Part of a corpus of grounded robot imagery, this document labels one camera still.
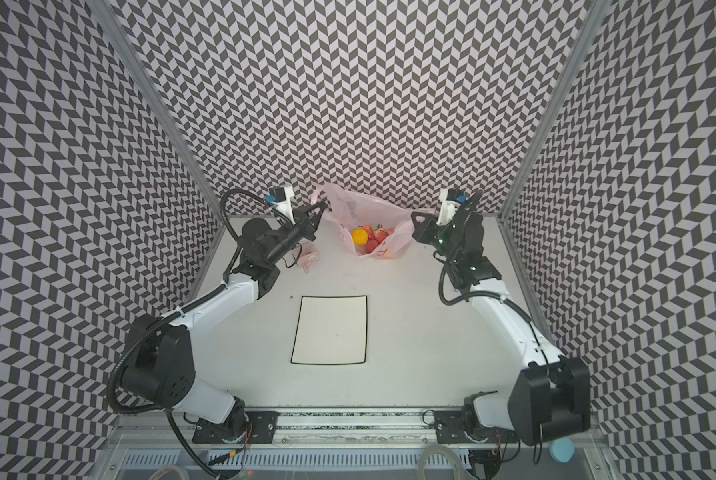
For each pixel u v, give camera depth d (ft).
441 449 2.19
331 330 2.84
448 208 2.20
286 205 2.19
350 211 3.47
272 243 2.10
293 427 2.42
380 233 3.55
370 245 3.45
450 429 2.37
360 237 3.40
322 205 2.46
